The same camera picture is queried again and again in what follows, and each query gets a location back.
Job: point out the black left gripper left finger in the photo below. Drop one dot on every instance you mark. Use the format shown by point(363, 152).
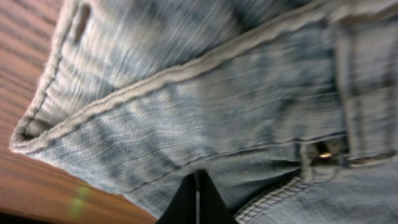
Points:
point(182, 208)

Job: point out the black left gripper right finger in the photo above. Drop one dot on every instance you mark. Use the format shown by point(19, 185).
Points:
point(212, 209)

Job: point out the light blue denim shorts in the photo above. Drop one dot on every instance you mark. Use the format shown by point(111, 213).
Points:
point(289, 106)

